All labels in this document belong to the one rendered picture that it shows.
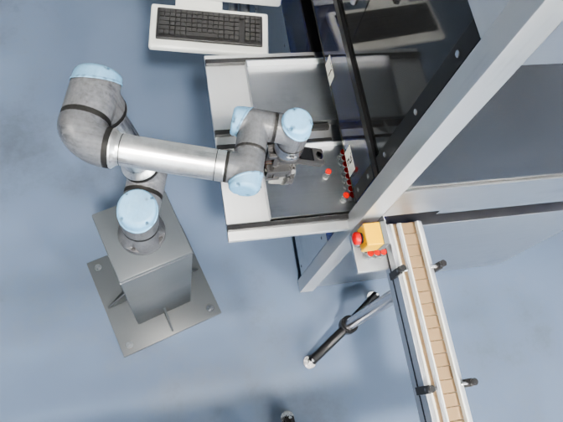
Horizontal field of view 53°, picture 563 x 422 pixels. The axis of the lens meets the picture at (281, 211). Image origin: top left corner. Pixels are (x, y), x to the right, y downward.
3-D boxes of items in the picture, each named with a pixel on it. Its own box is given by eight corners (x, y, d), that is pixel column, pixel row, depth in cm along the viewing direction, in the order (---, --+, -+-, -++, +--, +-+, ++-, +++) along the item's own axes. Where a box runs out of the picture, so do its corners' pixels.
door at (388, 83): (352, 45, 171) (429, -133, 117) (383, 173, 157) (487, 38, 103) (350, 45, 171) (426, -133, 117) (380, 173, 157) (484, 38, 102)
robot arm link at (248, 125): (228, 138, 130) (275, 146, 131) (235, 97, 134) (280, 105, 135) (225, 153, 137) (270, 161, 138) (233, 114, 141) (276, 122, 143)
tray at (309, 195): (353, 143, 197) (356, 138, 194) (369, 212, 189) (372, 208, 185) (258, 150, 190) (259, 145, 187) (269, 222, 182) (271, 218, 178)
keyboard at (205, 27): (261, 18, 220) (262, 13, 218) (262, 48, 215) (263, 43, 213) (157, 8, 214) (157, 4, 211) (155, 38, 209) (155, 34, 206)
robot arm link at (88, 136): (39, 148, 121) (263, 183, 125) (53, 105, 126) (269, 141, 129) (53, 171, 132) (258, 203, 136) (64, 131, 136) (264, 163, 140)
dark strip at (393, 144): (356, 187, 178) (476, 18, 104) (358, 201, 176) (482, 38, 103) (352, 187, 177) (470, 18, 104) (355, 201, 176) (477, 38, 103)
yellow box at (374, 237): (377, 228, 178) (384, 220, 172) (382, 249, 176) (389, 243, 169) (354, 230, 177) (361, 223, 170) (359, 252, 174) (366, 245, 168)
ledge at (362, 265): (388, 232, 189) (389, 229, 188) (396, 269, 185) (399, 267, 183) (348, 236, 186) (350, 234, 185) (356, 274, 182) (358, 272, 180)
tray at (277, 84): (334, 62, 209) (337, 56, 205) (348, 123, 200) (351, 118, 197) (245, 65, 202) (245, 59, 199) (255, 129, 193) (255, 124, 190)
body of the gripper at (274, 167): (260, 157, 158) (266, 137, 147) (291, 156, 160) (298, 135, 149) (265, 182, 156) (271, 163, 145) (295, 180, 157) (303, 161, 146)
